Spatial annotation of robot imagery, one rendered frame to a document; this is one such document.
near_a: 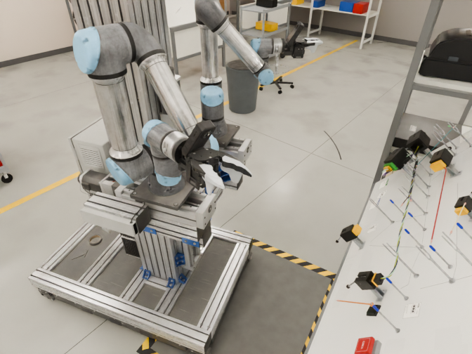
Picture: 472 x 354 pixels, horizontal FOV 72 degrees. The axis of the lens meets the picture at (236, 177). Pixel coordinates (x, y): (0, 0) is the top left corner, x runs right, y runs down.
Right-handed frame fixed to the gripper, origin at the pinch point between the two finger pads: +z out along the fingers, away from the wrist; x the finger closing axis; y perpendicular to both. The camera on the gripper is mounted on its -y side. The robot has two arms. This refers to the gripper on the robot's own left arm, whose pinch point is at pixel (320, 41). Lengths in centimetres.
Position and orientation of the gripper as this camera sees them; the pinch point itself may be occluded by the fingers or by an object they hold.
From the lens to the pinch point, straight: 183.4
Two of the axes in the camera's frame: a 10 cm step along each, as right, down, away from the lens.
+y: -0.1, 7.1, 7.0
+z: 10.0, -0.5, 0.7
